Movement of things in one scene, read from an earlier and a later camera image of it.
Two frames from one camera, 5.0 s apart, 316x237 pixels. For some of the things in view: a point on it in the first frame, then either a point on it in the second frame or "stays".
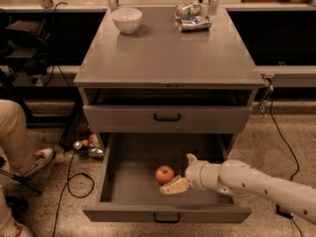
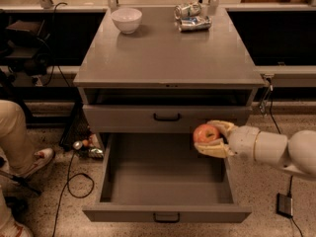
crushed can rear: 188,9 stays
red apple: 164,174 -> 203,133
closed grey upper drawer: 167,118 stays
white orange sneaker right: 41,158 stays
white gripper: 195,174 -> 243,142
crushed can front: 196,23 stays
